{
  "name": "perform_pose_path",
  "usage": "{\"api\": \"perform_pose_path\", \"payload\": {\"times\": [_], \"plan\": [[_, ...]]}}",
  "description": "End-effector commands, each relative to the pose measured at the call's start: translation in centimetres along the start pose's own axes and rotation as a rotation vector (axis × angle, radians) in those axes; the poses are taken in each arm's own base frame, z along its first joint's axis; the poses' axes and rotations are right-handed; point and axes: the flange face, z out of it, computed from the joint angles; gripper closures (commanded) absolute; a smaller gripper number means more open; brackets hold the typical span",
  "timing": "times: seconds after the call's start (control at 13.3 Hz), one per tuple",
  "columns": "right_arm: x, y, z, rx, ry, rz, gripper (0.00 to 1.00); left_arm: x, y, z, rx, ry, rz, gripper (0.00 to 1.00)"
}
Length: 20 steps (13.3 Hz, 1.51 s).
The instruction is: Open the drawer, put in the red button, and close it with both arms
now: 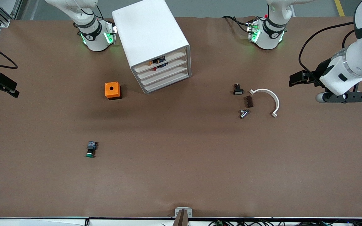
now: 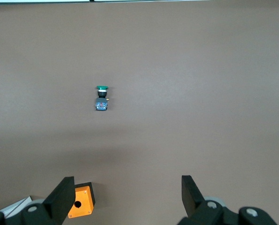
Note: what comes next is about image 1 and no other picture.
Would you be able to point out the brown terminal block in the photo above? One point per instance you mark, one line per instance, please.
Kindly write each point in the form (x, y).
(248, 101)

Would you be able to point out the small blue orange component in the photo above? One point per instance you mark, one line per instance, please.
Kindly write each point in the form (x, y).
(159, 59)

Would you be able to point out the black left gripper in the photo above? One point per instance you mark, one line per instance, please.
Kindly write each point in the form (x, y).
(318, 72)

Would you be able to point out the small silver metal connector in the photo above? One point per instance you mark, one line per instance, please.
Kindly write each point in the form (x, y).
(244, 113)

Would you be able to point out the brown post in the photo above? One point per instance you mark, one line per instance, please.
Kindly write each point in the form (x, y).
(181, 221)

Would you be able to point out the green push button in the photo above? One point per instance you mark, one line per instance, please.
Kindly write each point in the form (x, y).
(91, 149)

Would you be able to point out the orange box with hole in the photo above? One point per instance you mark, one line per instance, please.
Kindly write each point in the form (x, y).
(112, 90)

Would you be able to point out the grey metal mount bracket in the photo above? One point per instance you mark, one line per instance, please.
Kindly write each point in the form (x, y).
(183, 211)

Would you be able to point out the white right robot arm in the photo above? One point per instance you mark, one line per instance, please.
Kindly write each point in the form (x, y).
(96, 40)

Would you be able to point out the white curved bracket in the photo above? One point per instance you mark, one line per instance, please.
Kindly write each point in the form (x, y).
(273, 97)

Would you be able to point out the red push button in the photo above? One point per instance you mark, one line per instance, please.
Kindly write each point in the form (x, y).
(154, 67)

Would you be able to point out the brown table cover mat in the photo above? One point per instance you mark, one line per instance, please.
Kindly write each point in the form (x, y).
(181, 163)

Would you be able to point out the black white-capped button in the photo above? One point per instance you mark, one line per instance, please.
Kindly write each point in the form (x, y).
(238, 90)

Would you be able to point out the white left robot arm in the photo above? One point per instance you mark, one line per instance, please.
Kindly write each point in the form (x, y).
(357, 56)

